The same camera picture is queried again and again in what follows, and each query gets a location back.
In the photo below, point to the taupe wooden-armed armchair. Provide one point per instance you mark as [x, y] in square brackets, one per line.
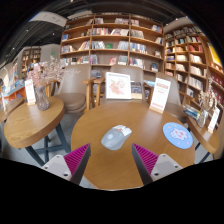
[133, 73]
[175, 100]
[71, 96]

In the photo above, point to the dark book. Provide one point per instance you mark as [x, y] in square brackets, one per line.
[136, 90]

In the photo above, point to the stack of blue books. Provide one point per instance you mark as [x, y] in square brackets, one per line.
[149, 83]

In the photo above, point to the white sign card, wooden base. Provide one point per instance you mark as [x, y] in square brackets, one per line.
[213, 120]
[30, 91]
[160, 95]

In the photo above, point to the wide wooden bookshelf with books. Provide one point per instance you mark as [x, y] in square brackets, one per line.
[113, 43]

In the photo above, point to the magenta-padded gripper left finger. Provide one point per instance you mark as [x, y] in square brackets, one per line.
[77, 159]

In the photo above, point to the white framed floral picture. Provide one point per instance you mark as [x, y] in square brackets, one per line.
[118, 86]

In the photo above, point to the glass vase with pink flowers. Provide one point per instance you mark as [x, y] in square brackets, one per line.
[42, 98]

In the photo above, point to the tall wooden bookshelf with books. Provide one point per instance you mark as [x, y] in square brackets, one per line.
[193, 60]

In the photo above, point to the round wooden side table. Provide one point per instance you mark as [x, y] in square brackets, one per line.
[205, 135]
[30, 123]

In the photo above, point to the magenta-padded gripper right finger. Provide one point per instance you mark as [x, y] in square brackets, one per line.
[146, 160]

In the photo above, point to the white ceiling panel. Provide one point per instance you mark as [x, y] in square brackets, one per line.
[48, 18]

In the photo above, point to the small distant wooden bookshelf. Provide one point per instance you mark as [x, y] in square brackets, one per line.
[30, 60]

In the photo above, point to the grey computer mouse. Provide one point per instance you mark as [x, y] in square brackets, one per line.
[115, 138]

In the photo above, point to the round blue mouse pad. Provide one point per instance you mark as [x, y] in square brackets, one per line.
[177, 135]

